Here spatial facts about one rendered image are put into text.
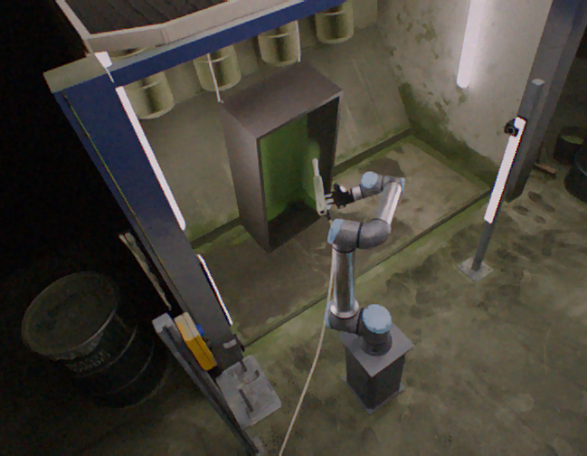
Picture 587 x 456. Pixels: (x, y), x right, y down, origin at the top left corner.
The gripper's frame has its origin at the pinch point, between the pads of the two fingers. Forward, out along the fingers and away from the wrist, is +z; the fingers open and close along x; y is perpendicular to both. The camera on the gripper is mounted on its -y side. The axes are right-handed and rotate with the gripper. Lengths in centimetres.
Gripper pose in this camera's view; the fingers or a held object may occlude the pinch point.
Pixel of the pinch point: (320, 202)
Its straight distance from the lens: 250.0
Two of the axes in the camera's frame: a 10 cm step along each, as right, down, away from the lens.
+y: 3.4, 6.2, 7.1
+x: -0.8, -7.3, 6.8
